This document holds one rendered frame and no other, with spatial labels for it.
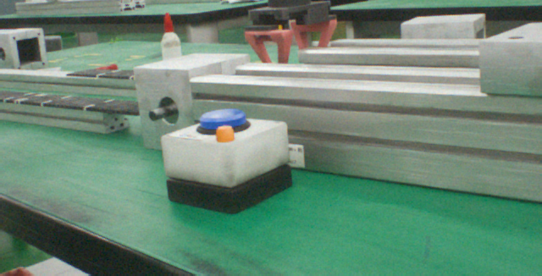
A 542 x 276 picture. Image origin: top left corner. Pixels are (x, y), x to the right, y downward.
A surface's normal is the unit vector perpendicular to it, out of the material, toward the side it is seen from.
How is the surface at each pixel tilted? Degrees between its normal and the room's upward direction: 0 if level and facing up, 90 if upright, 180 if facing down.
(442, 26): 90
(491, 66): 90
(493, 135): 90
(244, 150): 90
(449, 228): 0
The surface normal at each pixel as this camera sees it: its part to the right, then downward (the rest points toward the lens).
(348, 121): -0.64, 0.23
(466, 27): -0.45, 0.24
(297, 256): -0.10, -0.97
